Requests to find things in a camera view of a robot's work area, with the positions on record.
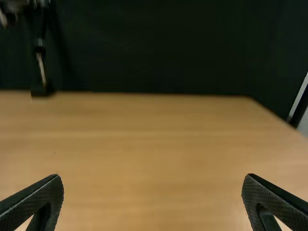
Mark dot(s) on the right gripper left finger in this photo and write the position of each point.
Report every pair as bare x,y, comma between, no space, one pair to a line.
29,204

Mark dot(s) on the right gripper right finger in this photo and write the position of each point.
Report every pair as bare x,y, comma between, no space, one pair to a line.
279,199

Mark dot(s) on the black clamp stand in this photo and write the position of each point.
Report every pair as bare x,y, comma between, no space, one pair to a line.
39,79

